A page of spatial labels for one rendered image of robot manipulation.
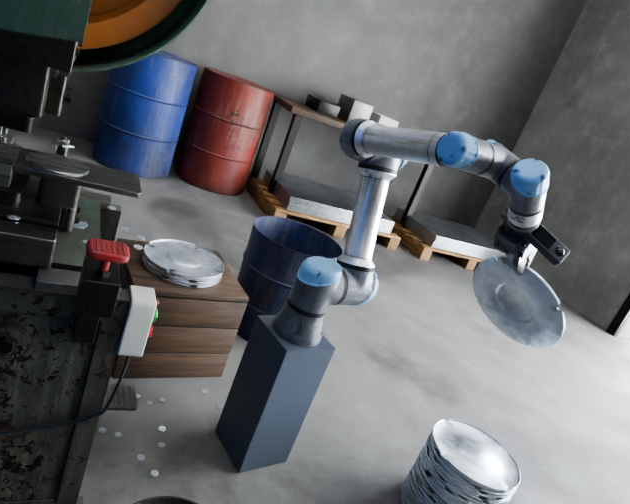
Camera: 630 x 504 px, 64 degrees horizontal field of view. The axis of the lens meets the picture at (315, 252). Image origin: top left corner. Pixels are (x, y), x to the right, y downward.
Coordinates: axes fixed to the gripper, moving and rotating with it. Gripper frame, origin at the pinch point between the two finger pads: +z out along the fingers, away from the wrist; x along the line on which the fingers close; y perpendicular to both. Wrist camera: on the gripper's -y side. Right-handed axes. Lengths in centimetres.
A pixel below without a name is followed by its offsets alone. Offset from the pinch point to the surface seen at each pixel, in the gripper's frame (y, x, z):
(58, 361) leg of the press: 46, 95, -36
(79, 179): 65, 69, -54
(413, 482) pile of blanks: 0, 51, 61
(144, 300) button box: 40, 75, -40
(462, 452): -7, 35, 51
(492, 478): -18, 35, 52
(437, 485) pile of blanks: -7, 47, 53
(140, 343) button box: 39, 81, -32
